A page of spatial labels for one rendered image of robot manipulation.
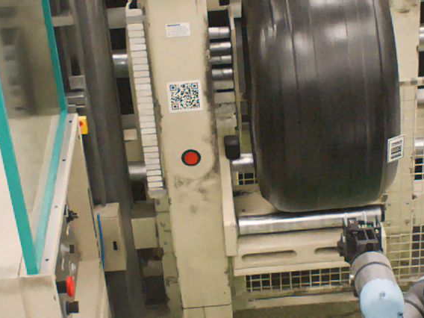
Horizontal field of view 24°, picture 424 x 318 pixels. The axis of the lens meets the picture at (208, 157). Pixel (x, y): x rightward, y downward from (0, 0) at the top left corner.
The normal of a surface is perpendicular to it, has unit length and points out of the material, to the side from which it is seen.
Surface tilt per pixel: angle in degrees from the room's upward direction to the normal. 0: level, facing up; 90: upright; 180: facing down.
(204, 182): 90
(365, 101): 72
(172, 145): 90
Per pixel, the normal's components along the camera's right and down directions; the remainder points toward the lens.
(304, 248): 0.04, 0.51
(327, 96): 0.00, 0.17
